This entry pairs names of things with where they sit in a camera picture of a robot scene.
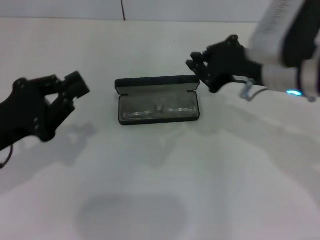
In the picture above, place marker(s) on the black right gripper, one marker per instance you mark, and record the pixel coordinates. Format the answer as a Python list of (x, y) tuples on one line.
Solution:
[(232, 62)]

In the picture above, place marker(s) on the black glasses case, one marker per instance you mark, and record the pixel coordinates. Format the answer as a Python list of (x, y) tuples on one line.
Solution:
[(160, 86)]

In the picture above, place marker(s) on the clear white glasses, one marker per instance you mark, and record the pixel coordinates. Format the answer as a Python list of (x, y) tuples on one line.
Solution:
[(140, 113)]

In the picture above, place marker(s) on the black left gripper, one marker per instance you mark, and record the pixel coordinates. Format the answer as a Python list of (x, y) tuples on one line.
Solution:
[(22, 110)]

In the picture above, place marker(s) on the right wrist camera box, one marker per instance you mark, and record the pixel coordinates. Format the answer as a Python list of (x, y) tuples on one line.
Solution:
[(282, 30)]

